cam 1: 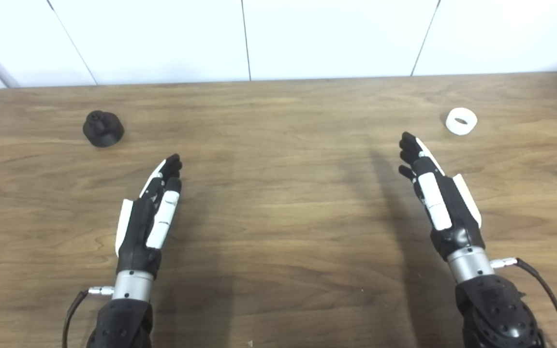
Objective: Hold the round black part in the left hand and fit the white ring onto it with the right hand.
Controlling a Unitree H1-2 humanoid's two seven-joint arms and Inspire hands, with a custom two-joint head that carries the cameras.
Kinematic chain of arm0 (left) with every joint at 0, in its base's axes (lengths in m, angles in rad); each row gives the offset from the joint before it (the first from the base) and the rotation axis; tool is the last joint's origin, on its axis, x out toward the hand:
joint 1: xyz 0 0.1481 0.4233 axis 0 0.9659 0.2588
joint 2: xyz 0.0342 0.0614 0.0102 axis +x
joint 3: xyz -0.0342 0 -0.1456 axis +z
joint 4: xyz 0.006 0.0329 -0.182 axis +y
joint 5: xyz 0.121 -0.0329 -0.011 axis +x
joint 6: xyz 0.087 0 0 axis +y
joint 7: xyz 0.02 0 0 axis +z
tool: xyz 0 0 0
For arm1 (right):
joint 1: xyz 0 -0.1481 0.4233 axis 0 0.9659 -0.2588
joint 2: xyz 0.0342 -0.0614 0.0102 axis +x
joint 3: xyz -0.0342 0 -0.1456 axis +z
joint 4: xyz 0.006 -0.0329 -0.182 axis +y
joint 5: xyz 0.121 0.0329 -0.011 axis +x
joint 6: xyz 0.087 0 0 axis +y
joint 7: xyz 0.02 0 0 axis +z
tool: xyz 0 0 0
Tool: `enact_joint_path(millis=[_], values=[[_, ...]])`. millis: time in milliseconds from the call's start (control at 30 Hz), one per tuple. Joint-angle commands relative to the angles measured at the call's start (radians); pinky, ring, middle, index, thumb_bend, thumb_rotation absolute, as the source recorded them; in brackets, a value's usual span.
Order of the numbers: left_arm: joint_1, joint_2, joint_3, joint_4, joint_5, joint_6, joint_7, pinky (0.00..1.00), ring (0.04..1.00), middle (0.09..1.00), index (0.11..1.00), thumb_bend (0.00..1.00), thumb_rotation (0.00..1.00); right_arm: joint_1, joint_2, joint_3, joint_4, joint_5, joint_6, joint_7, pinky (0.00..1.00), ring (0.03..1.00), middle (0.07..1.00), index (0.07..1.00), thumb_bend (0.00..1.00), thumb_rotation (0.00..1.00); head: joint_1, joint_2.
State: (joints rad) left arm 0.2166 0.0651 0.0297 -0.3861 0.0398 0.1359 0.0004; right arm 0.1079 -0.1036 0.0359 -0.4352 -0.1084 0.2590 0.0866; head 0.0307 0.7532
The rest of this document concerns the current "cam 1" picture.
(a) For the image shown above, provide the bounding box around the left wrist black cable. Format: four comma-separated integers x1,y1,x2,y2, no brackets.
62,286,115,348

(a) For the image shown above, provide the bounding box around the white plastic ring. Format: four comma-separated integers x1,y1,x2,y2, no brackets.
445,107,478,136

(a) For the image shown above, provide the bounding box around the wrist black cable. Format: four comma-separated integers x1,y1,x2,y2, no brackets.
62,286,115,348
490,258,557,348

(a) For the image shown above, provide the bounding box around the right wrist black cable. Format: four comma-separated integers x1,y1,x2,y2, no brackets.
490,258,557,348

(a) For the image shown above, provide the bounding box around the round black plastic part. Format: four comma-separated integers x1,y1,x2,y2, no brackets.
83,110,125,148

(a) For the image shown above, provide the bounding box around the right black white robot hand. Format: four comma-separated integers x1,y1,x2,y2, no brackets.
398,131,486,262

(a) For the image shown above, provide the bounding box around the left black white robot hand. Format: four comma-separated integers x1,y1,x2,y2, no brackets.
115,154,183,280

